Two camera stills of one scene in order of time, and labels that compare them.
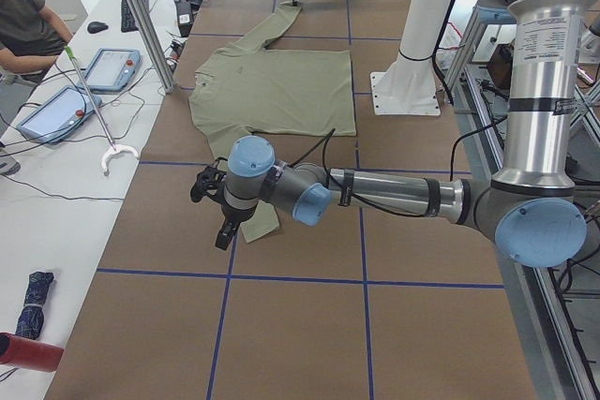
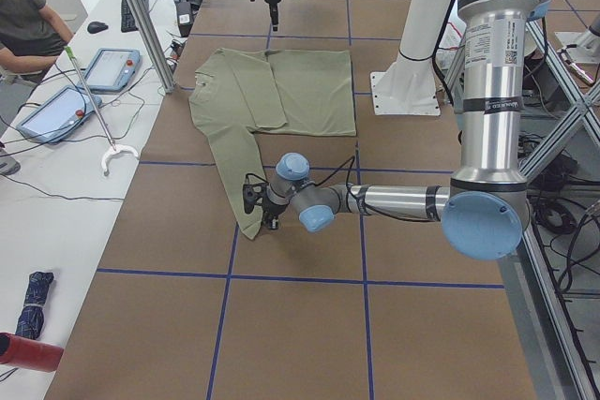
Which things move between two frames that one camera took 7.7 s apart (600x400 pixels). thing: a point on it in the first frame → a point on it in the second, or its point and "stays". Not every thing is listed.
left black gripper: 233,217 → 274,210
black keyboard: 128,22 stays
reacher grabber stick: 113,149 stays
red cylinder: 18,351 stays
